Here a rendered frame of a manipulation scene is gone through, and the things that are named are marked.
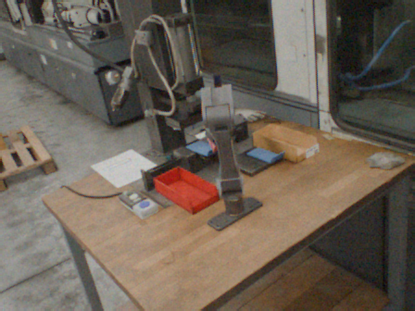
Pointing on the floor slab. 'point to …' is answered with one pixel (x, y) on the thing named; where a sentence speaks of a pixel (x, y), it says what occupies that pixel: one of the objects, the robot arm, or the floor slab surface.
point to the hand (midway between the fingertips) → (214, 150)
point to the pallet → (24, 154)
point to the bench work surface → (243, 238)
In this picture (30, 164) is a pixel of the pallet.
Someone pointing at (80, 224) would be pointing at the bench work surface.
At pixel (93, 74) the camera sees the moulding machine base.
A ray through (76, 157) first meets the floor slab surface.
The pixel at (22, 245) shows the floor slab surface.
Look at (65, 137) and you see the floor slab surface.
